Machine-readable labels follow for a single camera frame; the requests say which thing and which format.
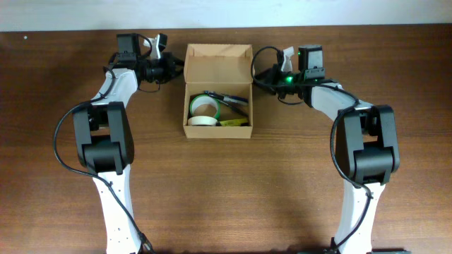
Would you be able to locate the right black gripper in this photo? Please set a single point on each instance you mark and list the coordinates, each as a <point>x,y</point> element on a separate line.
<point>267,79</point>

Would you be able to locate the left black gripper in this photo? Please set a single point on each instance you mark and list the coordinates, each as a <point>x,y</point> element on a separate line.
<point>169,67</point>

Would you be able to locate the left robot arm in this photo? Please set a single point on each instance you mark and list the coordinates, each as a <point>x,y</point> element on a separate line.
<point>104,140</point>

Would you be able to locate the green tape roll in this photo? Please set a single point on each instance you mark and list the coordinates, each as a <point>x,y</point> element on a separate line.
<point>204,101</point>

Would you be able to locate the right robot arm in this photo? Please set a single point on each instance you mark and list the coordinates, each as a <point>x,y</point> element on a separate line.
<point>363,140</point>

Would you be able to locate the cardboard box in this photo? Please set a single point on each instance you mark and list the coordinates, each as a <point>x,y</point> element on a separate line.
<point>221,68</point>

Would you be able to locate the yellow highlighter marker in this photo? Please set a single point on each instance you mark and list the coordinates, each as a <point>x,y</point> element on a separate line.
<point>234,122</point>

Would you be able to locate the cream masking tape roll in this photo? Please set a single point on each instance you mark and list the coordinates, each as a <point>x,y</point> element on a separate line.
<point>202,121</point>

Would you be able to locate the black permanent marker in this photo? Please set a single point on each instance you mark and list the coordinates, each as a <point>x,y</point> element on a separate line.
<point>234,108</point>

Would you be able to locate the blue pen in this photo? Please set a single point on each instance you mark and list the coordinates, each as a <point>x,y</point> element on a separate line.
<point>227,98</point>

